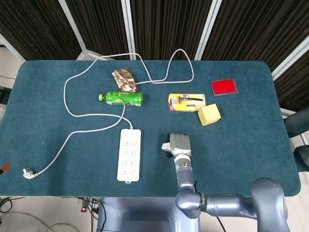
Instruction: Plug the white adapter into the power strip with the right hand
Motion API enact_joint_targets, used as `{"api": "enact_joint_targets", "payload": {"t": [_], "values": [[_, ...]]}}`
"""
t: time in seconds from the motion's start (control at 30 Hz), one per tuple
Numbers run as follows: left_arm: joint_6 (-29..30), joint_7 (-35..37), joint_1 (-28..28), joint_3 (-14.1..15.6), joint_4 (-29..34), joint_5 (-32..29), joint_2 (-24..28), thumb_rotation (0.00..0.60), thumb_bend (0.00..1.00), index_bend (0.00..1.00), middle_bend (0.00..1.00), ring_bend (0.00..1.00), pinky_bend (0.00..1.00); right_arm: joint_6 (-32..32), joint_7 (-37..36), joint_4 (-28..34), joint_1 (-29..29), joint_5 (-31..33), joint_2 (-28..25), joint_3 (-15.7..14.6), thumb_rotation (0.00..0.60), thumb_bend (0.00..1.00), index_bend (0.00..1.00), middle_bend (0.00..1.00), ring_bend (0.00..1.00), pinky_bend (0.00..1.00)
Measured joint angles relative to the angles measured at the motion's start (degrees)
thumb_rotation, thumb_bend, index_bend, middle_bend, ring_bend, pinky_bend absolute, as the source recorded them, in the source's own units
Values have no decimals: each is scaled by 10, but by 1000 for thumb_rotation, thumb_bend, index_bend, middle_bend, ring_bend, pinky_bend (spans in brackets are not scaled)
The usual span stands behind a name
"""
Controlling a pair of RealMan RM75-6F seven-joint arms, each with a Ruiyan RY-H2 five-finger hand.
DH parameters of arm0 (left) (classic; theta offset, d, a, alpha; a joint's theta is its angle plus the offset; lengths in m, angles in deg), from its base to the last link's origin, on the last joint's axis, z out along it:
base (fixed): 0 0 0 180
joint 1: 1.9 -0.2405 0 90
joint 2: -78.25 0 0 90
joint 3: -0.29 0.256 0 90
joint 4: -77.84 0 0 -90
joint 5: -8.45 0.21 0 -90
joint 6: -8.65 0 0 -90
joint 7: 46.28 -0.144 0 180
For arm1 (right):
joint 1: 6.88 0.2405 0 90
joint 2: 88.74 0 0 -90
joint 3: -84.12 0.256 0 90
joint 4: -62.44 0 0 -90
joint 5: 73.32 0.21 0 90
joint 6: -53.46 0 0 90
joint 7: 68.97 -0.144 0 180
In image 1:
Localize black floor cable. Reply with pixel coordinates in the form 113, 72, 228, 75
0, 197, 25, 215

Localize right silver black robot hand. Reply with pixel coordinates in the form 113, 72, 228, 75
165, 132, 192, 159

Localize red ink pad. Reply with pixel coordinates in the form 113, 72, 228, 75
210, 79, 239, 97

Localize dark office chair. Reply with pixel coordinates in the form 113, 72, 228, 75
284, 106, 309, 174

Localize crumpled snack wrapper packet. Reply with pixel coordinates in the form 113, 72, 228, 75
111, 68, 139, 93

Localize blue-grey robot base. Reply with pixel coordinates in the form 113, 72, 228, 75
96, 197, 202, 232

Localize white partition frame post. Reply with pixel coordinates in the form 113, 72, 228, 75
194, 0, 223, 61
57, 0, 102, 61
271, 36, 309, 80
0, 32, 26, 61
121, 0, 136, 60

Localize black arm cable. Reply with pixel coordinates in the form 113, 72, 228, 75
192, 180, 227, 232

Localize white power cord with plug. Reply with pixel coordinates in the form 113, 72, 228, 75
22, 48, 195, 180

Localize white power strip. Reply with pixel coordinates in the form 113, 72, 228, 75
116, 129, 141, 184

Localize orange-handled tool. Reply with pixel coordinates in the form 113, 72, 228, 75
0, 162, 12, 175

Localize yellow razor blister pack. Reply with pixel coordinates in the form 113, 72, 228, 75
168, 93, 207, 112

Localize teal table mat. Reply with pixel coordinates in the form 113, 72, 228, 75
0, 59, 302, 198

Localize green drink bottle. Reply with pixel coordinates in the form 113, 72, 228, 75
98, 90, 144, 107

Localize yellow cube block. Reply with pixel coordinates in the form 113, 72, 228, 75
197, 103, 222, 127

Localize black velcro arm strap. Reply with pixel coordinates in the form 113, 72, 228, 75
197, 192, 207, 213

